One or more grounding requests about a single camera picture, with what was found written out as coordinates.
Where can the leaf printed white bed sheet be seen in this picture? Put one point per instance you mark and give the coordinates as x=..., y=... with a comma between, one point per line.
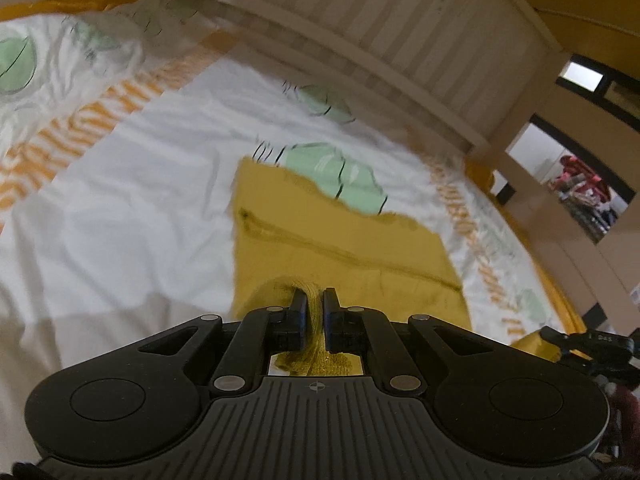
x=150, y=200

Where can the mustard yellow knit sweater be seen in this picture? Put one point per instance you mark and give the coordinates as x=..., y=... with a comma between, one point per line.
x=350, y=250

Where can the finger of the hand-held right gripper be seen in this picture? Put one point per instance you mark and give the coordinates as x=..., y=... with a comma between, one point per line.
x=562, y=339

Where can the dark framed window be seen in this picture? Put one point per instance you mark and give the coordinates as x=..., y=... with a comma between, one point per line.
x=582, y=76

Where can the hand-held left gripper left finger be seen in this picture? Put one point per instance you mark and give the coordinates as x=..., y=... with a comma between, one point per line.
x=298, y=316

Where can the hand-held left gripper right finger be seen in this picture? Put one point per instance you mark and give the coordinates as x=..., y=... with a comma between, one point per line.
x=331, y=316

